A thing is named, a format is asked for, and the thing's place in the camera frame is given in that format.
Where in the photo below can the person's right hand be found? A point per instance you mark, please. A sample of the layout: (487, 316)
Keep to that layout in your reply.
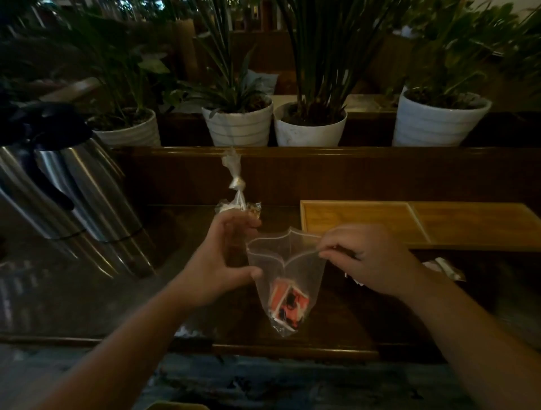
(376, 262)

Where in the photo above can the person's left hand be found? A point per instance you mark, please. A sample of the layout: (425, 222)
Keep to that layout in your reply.
(207, 270)

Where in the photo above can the person's right thumb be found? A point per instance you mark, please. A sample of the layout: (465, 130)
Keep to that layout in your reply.
(336, 257)

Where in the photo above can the person's left thumb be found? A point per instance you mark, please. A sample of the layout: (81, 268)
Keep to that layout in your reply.
(243, 275)

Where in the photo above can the clear zip plastic bag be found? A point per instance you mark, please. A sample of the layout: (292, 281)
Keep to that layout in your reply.
(287, 262)

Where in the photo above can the knotted clear plastic bag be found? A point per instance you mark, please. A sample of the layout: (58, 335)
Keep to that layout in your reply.
(237, 186)

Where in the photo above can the person's left forearm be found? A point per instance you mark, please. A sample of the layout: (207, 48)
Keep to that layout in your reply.
(118, 355)

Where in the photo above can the person's right forearm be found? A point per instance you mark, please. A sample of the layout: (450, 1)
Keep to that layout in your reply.
(477, 342)

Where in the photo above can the orange card packet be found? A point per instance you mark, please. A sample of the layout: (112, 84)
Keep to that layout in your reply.
(290, 305)

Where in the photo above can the dark wooden partition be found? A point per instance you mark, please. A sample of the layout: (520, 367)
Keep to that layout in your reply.
(338, 175)

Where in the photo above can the wooden tray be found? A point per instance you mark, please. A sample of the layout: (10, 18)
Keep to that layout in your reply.
(422, 224)

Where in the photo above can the white crumpled wrapper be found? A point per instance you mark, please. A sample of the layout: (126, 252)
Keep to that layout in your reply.
(443, 268)

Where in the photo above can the white smooth plant pot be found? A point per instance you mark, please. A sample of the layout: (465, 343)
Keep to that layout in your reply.
(308, 133)

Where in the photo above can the large white ribbed plant pot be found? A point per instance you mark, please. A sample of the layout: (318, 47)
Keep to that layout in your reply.
(435, 124)

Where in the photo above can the stainless steel thermos jug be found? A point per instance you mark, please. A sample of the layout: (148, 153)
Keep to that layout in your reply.
(29, 198)
(97, 190)

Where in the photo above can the grey cushion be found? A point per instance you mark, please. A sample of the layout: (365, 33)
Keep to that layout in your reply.
(264, 82)

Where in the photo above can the thin-leaf green plant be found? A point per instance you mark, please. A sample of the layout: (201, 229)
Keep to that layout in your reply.
(228, 84)

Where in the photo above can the tall-stemmed green plant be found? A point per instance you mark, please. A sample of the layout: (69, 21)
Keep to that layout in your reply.
(325, 50)

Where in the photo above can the broad-leaf green plant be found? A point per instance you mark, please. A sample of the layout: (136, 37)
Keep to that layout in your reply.
(122, 76)

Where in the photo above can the bushy green plant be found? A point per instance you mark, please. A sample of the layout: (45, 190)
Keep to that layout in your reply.
(456, 46)

